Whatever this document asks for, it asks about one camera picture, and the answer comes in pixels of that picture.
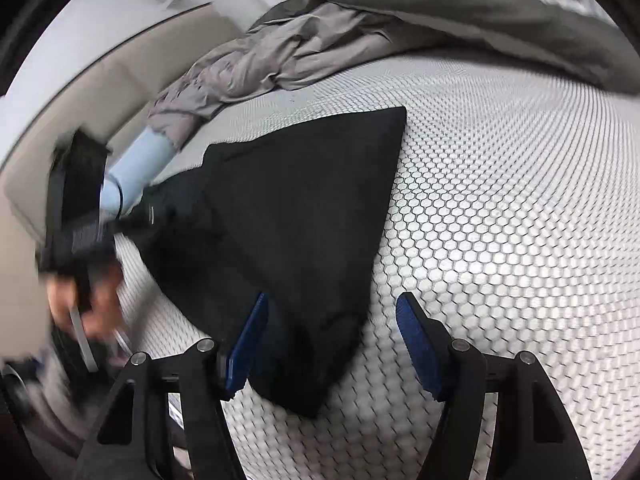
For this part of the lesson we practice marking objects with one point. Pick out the light grey crumpled blanket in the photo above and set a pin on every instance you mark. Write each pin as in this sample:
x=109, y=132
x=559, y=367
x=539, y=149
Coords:
x=250, y=60

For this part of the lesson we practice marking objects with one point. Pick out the white honeycomb bed mat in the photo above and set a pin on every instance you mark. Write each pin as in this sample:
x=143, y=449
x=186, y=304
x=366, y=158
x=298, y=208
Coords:
x=500, y=210

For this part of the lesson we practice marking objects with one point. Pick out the dark grey duvet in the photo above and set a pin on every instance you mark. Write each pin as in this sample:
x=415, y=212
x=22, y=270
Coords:
x=450, y=5

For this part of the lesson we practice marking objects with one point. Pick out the person's left hand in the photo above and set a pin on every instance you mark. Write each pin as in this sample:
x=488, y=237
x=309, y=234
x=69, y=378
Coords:
x=105, y=300

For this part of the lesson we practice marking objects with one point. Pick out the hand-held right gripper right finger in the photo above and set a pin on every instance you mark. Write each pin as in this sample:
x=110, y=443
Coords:
x=420, y=350

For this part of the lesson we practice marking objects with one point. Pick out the beige padded headboard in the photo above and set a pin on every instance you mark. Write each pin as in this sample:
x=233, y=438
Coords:
x=75, y=110

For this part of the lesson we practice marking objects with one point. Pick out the light blue pillow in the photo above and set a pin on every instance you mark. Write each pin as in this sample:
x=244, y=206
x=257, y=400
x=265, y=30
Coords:
x=140, y=160

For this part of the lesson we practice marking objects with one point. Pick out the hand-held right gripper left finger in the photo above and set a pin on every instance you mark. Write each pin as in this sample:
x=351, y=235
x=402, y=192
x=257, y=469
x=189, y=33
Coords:
x=247, y=345

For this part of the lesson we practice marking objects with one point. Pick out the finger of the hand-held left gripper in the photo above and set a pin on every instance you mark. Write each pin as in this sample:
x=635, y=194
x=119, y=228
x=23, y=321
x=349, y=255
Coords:
x=127, y=225

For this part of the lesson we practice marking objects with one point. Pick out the black pants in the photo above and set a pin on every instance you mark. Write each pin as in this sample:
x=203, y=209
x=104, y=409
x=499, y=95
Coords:
x=300, y=210

